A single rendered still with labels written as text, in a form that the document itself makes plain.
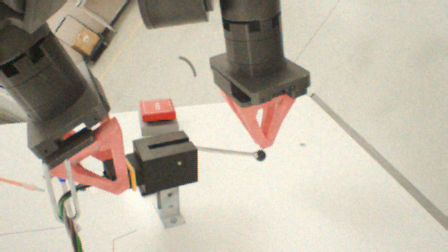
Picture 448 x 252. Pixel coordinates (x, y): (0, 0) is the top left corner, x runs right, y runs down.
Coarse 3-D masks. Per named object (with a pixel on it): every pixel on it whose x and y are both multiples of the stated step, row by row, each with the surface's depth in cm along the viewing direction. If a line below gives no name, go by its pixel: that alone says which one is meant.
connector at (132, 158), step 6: (126, 156) 39; (132, 156) 39; (108, 162) 38; (132, 162) 39; (138, 162) 39; (108, 168) 38; (114, 168) 38; (138, 168) 38; (108, 174) 37; (114, 174) 37; (138, 174) 38; (114, 180) 37; (138, 180) 38
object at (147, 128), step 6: (138, 114) 61; (174, 120) 60; (144, 126) 58; (150, 126) 58; (156, 126) 58; (162, 126) 58; (168, 126) 59; (174, 126) 59; (144, 132) 58; (150, 132) 58; (156, 132) 58; (162, 132) 59; (168, 132) 59
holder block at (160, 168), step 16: (144, 144) 39; (160, 144) 40; (176, 144) 40; (192, 144) 40; (144, 160) 37; (160, 160) 38; (176, 160) 38; (192, 160) 39; (144, 176) 38; (160, 176) 39; (176, 176) 39; (192, 176) 40
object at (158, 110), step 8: (144, 104) 60; (152, 104) 60; (160, 104) 60; (168, 104) 60; (144, 112) 58; (152, 112) 58; (160, 112) 58; (168, 112) 58; (144, 120) 57; (152, 120) 58; (160, 120) 59; (168, 120) 60
